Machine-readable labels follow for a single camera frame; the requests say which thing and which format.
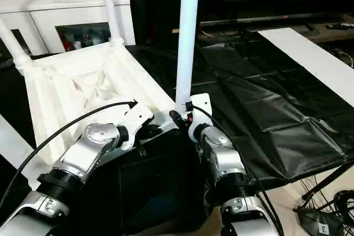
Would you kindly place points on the white plastic table top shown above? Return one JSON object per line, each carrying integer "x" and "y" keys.
{"x": 83, "y": 87}

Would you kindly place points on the white plastic table leg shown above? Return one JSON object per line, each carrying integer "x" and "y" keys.
{"x": 187, "y": 37}
{"x": 110, "y": 9}
{"x": 12, "y": 45}
{"x": 11, "y": 142}

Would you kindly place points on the black work surface mat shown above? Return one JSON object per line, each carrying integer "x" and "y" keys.
{"x": 265, "y": 109}

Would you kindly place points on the white flat side panel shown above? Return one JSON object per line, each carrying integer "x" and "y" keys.
{"x": 315, "y": 59}

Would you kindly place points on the white glass-door cabinet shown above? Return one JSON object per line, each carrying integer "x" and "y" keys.
{"x": 66, "y": 4}

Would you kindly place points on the black slanted stand bar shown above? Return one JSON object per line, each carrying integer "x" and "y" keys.
{"x": 332, "y": 179}

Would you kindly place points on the black floor box with label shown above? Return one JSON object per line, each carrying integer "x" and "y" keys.
{"x": 319, "y": 222}

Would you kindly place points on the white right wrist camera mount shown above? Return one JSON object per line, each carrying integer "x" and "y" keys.
{"x": 199, "y": 106}

